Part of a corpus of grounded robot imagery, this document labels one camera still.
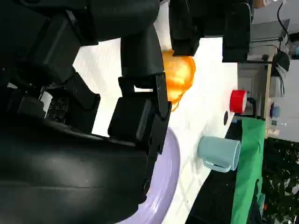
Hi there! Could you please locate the lilac plate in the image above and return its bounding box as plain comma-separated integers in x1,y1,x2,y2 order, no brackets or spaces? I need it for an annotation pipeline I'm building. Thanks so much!
116,127,181,224

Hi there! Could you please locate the grey machine box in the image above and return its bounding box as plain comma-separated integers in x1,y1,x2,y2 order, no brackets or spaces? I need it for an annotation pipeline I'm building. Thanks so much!
249,18,291,62

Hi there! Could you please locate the pale green mug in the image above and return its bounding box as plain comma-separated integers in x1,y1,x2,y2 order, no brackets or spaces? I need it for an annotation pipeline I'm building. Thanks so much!
197,136,242,173

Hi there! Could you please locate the dark green plant foliage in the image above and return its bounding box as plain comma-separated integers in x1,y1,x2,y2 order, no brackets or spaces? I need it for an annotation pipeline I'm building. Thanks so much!
261,137,299,224

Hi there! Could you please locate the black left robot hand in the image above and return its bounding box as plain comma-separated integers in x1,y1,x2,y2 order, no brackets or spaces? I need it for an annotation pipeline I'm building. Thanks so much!
168,0,252,63

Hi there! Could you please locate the black background cable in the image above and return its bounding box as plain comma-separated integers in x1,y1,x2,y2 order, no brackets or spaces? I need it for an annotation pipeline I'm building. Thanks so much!
277,0,291,44

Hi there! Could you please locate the grey cabinet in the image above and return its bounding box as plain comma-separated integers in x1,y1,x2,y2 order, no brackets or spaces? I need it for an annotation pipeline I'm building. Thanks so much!
237,62,272,117

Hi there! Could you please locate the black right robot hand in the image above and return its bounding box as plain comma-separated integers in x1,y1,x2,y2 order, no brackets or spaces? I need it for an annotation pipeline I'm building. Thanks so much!
0,0,172,224

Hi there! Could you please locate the orange white toy bread roll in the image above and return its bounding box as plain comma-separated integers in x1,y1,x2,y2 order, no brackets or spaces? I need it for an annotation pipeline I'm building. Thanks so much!
162,49,196,112

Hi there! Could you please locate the green cloth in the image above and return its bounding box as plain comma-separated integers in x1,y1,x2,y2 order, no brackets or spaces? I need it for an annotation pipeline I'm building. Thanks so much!
231,117,267,224

